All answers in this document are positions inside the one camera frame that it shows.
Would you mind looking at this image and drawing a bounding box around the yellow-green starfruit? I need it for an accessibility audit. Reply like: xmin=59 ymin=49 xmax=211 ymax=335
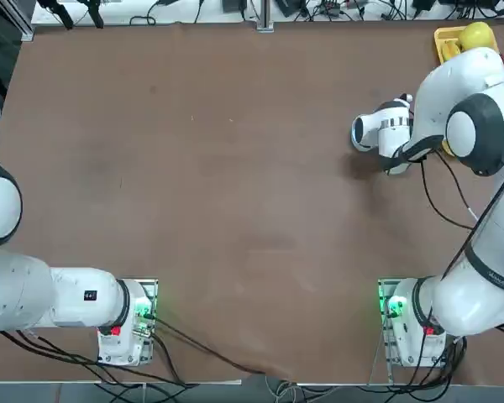
xmin=440 ymin=40 xmax=463 ymax=60

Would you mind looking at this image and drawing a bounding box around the yellow tray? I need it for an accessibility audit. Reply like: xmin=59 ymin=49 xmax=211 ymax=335
xmin=433 ymin=24 xmax=504 ymax=64

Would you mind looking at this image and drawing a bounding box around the round green fruit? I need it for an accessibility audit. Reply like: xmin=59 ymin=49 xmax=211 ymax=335
xmin=459 ymin=22 xmax=495 ymax=52

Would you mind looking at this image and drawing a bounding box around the black power adapter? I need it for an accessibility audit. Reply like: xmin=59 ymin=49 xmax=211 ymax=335
xmin=276 ymin=0 xmax=307 ymax=18

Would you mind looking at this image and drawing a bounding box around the black tripod leg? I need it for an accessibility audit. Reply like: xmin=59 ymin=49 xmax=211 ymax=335
xmin=37 ymin=0 xmax=75 ymax=30
xmin=80 ymin=0 xmax=105 ymax=29

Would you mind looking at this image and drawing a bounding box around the black cable with white tag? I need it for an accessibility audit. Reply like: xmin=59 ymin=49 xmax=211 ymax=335
xmin=434 ymin=149 xmax=480 ymax=222

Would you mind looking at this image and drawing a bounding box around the aluminium profile post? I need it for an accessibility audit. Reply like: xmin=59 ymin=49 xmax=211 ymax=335
xmin=256 ymin=0 xmax=275 ymax=33

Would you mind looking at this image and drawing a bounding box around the dark base cable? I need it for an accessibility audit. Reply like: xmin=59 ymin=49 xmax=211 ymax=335
xmin=150 ymin=317 xmax=286 ymax=376

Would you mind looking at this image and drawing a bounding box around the aluminium corner rail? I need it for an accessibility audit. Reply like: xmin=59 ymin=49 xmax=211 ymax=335
xmin=14 ymin=0 xmax=35 ymax=42

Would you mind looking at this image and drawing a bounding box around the black base cable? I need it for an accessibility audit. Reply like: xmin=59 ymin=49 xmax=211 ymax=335
xmin=0 ymin=330 xmax=194 ymax=386

